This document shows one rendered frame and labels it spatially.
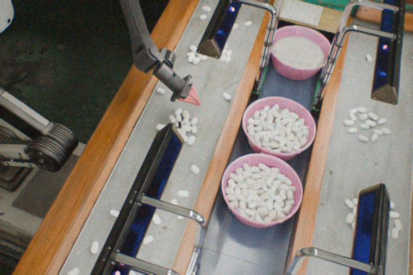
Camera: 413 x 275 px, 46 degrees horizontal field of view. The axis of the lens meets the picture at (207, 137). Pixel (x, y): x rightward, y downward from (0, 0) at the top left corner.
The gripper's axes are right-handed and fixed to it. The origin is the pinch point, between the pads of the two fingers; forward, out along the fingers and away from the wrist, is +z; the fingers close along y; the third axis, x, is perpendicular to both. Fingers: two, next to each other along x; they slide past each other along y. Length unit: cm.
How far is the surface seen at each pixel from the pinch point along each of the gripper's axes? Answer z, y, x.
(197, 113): 4.4, 1.6, 6.1
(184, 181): 8.0, -28.2, 3.1
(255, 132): 22.6, 1.0, -7.3
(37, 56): -40, 73, 139
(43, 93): -26, 47, 128
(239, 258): 31, -46, -7
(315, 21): 28, 66, -19
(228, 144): 14.2, -10.3, -5.3
